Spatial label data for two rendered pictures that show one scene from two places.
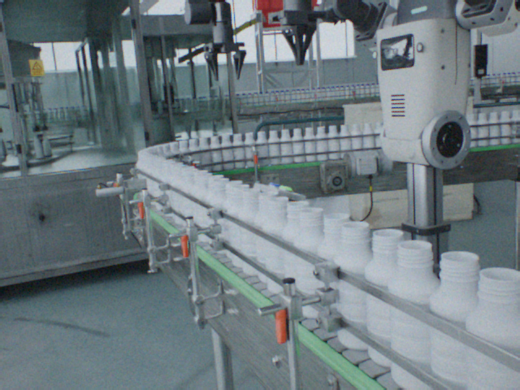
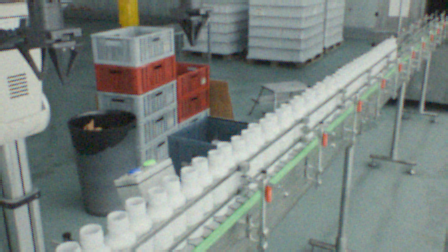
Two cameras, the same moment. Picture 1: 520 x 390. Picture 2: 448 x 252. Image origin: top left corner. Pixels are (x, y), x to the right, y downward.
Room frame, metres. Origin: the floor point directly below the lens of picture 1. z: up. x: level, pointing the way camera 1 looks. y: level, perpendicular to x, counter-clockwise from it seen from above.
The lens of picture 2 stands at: (1.78, 0.93, 1.59)
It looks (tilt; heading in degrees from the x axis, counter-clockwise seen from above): 19 degrees down; 233
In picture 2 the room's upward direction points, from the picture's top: straight up
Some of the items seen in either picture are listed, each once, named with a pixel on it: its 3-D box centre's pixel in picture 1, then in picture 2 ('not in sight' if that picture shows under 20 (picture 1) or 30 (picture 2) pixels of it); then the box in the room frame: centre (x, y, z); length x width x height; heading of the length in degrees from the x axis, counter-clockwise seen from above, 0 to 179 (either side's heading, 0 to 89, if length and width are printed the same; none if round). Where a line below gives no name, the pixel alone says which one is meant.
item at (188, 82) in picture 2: not in sight; (177, 80); (-0.55, -2.87, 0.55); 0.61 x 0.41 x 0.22; 26
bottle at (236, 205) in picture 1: (243, 226); (237, 166); (1.05, 0.04, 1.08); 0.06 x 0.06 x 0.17
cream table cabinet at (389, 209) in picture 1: (406, 160); not in sight; (5.26, -1.49, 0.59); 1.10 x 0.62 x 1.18; 95
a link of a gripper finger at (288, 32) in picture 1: (304, 41); (189, 28); (1.10, -0.11, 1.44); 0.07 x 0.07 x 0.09; 23
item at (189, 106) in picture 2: not in sight; (177, 101); (-0.55, -2.87, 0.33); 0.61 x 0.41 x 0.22; 26
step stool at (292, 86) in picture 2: not in sight; (279, 101); (-1.67, -2.57, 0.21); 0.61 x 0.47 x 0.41; 76
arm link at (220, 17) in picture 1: (219, 13); not in sight; (1.51, 0.07, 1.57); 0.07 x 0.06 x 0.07; 114
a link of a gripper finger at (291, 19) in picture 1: (294, 41); (195, 28); (1.09, -0.09, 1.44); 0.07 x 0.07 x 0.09; 23
